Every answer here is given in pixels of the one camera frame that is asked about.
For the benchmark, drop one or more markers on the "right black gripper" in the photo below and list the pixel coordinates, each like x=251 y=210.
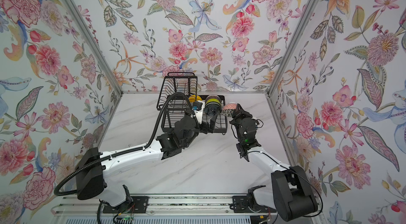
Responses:
x=240 y=115

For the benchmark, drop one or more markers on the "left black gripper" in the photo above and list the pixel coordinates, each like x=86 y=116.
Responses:
x=204 y=126

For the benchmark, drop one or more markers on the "yellow plastic bowl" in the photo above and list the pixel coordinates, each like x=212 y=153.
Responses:
x=194 y=98

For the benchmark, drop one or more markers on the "black wire dish rack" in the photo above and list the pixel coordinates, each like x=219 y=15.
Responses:
x=186 y=83

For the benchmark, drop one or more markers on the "dark blue patterned bowl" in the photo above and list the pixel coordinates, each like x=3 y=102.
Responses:
x=212 y=109

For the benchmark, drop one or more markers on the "lime green plastic bowl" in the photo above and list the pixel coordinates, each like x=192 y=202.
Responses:
x=213 y=101

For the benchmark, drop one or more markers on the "pink striped ceramic bowl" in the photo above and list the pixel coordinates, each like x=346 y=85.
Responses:
x=213 y=97

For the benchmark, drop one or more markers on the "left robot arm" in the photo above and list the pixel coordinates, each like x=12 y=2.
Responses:
x=96 y=175

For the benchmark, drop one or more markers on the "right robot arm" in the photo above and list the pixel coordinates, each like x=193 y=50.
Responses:
x=291 y=194

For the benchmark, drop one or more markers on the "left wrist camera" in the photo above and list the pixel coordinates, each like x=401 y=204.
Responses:
x=198 y=110

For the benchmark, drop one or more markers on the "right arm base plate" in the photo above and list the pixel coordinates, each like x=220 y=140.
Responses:
x=242 y=204

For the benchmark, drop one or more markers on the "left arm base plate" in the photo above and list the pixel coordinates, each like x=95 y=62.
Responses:
x=138 y=204

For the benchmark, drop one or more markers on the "aluminium mounting rail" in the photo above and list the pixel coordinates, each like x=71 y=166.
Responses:
x=159 y=205

